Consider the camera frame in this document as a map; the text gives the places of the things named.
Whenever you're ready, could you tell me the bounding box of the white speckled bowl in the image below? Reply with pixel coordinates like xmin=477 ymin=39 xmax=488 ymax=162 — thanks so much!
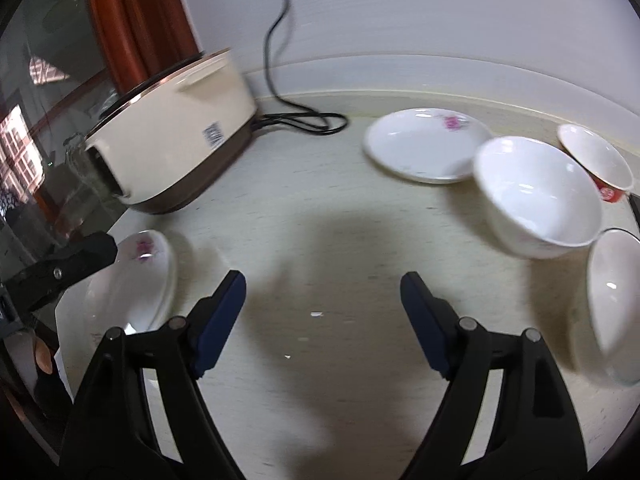
xmin=568 ymin=228 xmax=639 ymax=388

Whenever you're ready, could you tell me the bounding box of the large floral white plate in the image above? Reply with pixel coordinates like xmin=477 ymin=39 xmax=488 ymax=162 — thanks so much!
xmin=84 ymin=230 xmax=177 ymax=339

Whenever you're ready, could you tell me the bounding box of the person's left hand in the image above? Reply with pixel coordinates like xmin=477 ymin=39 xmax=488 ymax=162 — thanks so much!
xmin=6 ymin=330 xmax=52 ymax=400

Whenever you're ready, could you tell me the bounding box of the black power cable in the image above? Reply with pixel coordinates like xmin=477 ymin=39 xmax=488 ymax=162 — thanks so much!
xmin=252 ymin=0 xmax=350 ymax=136

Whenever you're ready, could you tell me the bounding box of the small floral white plate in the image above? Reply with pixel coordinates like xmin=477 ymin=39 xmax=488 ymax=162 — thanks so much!
xmin=363 ymin=107 xmax=492 ymax=184

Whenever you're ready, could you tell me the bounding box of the cream electric cooker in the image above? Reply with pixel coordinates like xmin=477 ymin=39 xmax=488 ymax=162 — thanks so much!
xmin=85 ymin=50 xmax=258 ymax=214

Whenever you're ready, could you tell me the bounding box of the red white bowl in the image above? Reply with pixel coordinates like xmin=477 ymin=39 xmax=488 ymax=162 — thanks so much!
xmin=556 ymin=124 xmax=634 ymax=204

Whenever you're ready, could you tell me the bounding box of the glass cabinet door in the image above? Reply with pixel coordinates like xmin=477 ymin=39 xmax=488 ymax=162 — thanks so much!
xmin=1 ymin=0 xmax=124 ymax=274

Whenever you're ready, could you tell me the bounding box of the plain white bowl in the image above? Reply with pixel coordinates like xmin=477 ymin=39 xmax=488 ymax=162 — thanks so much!
xmin=473 ymin=136 xmax=603 ymax=259

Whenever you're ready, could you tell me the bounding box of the red wooden door frame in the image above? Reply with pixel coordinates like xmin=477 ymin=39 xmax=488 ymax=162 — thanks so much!
xmin=87 ymin=0 xmax=200 ymax=94

